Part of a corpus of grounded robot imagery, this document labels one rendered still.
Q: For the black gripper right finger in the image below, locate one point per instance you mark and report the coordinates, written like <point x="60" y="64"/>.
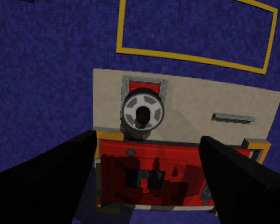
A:
<point x="244" y="191"/>

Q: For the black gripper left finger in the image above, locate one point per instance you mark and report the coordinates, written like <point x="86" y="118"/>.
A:
<point x="46" y="189"/>

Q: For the yellow rectangular outline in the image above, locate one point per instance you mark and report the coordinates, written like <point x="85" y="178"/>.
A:
<point x="186" y="57"/>

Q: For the black rubber tyre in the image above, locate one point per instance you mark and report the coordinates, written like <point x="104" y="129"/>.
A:
<point x="140" y="97"/>

